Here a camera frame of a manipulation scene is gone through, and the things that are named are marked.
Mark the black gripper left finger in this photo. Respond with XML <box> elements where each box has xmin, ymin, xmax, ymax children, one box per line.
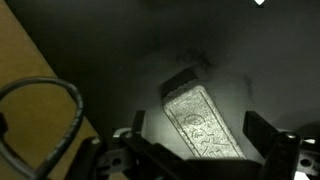
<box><xmin>131</xmin><ymin>109</ymin><xmax>147</xmax><ymax>136</ymax></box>

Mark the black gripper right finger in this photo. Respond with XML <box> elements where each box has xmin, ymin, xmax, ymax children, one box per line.
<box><xmin>242</xmin><ymin>110</ymin><xmax>280</xmax><ymax>158</ymax></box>

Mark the cardboard box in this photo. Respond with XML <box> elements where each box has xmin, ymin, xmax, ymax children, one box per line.
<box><xmin>0</xmin><ymin>0</ymin><xmax>101</xmax><ymax>180</ymax></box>

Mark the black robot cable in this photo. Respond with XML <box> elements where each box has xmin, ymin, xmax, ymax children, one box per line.
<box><xmin>0</xmin><ymin>76</ymin><xmax>85</xmax><ymax>180</ymax></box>

